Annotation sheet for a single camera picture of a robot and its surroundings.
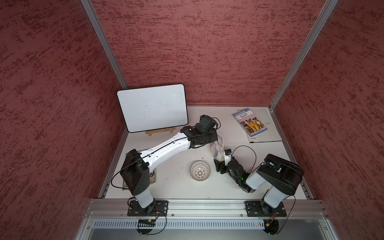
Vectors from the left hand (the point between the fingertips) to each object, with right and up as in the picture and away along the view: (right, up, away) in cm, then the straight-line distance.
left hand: (214, 138), depth 80 cm
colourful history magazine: (-35, -23, +1) cm, 42 cm away
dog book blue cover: (+31, +6, +26) cm, 41 cm away
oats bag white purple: (+2, -6, +1) cm, 6 cm away
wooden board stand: (-42, +2, +19) cm, 46 cm away
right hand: (+5, -16, +13) cm, 21 cm away
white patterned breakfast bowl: (-8, -20, +6) cm, 22 cm away
